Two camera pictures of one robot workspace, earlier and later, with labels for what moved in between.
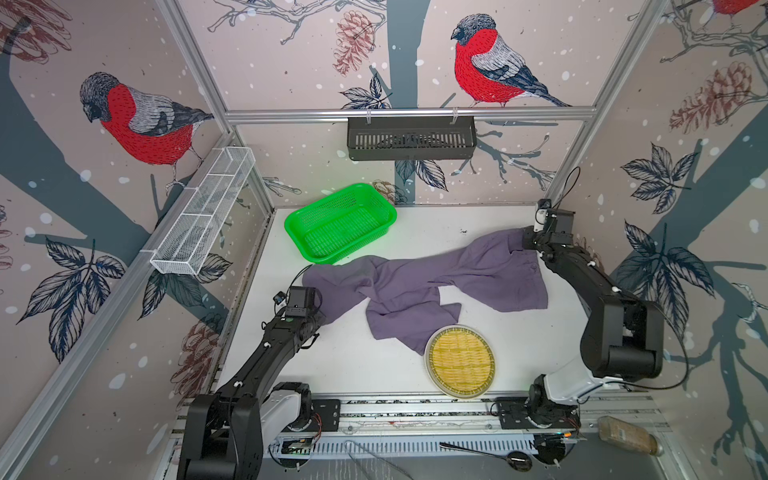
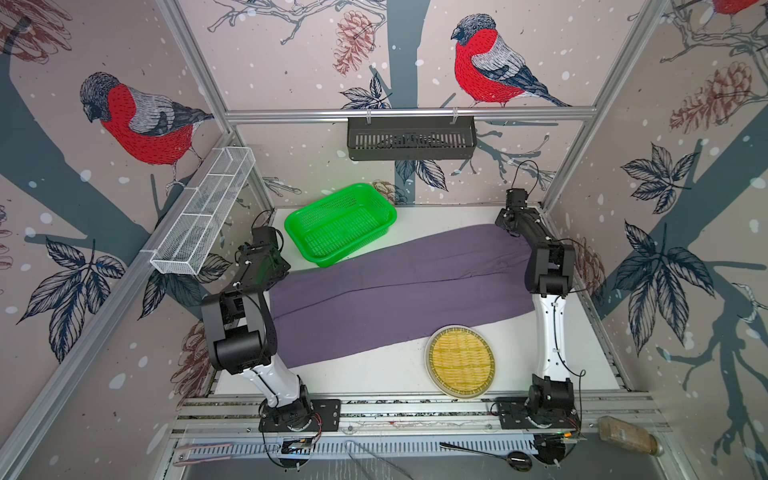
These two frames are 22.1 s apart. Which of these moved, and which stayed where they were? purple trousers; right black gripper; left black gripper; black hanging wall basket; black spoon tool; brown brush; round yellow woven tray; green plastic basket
Moved: purple trousers; right black gripper; left black gripper
Stayed: black spoon tool; brown brush; round yellow woven tray; green plastic basket; black hanging wall basket
